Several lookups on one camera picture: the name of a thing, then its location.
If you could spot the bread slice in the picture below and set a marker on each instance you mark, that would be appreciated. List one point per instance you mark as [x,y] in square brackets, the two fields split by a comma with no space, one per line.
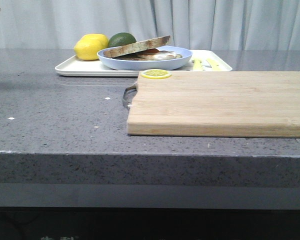
[137,47]
[134,57]

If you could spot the light blue round plate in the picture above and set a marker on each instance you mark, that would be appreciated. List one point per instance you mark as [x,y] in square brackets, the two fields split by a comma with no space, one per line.
[171,64]

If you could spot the white rectangular tray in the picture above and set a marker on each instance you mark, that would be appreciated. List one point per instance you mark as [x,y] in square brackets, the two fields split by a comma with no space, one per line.
[75,67]

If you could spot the front yellow lemon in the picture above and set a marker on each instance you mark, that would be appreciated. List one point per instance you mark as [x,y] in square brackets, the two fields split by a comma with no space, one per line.
[87,49]

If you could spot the yellow lemon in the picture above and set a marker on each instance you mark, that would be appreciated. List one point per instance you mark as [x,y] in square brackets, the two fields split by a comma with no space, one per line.
[87,49]
[97,36]

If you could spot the rear yellow lemon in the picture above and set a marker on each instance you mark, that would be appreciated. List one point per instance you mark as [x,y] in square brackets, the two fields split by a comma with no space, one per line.
[97,36]

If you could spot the green lime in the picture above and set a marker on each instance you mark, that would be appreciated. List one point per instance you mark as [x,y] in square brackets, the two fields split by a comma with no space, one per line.
[121,39]

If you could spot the lemon slice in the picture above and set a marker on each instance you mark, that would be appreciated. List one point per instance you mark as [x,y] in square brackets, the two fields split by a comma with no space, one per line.
[155,74]

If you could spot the fried egg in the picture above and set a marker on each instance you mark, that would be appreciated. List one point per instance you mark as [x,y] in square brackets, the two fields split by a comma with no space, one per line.
[154,54]

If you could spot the grey-white curtain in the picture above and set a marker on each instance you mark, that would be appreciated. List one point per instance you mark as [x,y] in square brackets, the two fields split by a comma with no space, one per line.
[193,24]

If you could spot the wooden cutting board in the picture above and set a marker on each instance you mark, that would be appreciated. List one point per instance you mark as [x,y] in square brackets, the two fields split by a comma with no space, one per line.
[258,104]

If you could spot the metal cutting board handle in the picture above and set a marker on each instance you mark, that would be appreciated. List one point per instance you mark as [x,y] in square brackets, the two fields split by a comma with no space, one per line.
[125,101]

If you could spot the yellow-handled utensil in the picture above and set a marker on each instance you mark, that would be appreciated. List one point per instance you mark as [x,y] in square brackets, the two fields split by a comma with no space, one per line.
[197,64]
[214,65]

